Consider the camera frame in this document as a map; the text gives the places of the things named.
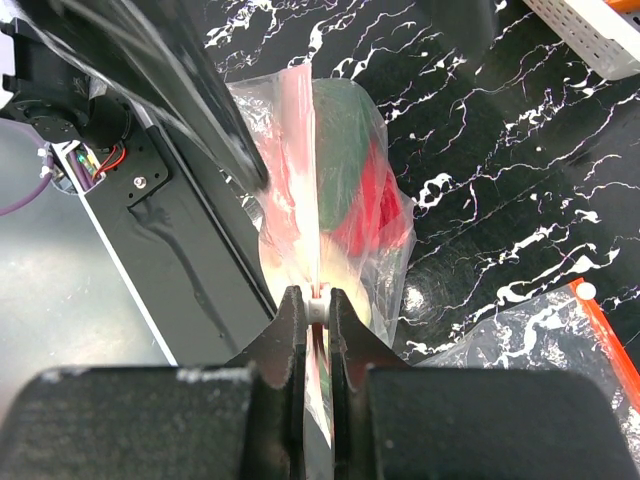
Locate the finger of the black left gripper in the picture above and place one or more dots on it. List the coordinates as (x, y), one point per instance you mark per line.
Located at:
(151, 52)

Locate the red bell pepper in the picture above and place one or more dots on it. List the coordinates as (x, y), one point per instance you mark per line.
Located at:
(376, 218)

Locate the green cucumber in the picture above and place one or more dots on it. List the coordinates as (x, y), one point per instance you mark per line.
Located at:
(345, 121)

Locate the white plastic basket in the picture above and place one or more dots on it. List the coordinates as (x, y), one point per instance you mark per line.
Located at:
(604, 34)

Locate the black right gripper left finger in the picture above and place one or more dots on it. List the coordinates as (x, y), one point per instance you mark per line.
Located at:
(241, 420)

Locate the crumpled clear bag front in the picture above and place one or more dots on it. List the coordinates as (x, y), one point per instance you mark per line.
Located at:
(563, 329)

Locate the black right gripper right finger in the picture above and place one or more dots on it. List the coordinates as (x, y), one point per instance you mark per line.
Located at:
(395, 421)

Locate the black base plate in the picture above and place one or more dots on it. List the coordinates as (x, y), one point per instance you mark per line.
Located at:
(177, 233)

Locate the clear pink zip bag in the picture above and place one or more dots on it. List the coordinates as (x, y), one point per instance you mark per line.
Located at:
(278, 110)

